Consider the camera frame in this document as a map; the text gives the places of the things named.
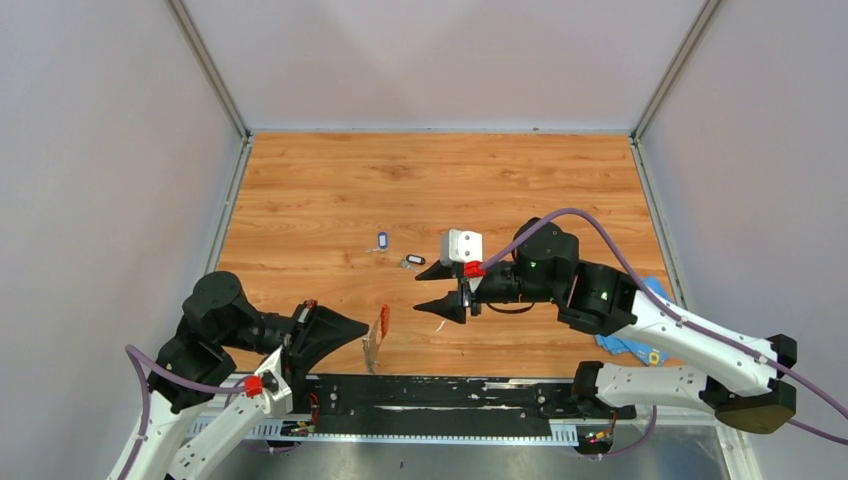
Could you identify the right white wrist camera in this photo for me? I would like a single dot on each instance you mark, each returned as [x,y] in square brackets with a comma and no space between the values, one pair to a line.
[460,246]

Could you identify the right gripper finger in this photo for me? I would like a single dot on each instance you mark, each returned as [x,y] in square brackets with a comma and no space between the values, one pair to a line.
[438,271]
[451,307]

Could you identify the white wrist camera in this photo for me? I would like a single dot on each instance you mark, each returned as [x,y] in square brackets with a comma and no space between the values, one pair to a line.
[460,246]
[268,383]

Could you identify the black tag key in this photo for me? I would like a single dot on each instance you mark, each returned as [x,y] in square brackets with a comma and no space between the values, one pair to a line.
[412,262]

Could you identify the blue tag key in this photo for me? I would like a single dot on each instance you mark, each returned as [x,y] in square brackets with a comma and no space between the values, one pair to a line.
[382,243]

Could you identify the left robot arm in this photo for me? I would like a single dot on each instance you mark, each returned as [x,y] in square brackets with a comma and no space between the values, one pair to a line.
[227,368]

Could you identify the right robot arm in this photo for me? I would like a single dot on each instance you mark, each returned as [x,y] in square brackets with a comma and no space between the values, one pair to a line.
[734,377]

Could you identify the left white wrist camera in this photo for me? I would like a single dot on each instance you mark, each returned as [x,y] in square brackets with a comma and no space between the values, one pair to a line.
[268,383]

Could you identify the blue cloth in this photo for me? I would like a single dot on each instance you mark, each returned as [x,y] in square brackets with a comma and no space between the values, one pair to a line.
[647,355]

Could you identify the red handled metal key holder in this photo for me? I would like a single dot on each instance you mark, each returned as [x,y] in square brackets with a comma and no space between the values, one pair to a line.
[372,342]

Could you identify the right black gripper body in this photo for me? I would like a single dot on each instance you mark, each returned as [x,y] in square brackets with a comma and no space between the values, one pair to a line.
[499,285]

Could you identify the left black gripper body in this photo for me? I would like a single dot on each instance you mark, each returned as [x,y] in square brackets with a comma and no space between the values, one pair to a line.
[292,366]

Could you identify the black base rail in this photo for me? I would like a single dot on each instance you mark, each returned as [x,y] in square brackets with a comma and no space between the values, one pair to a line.
[441,410]

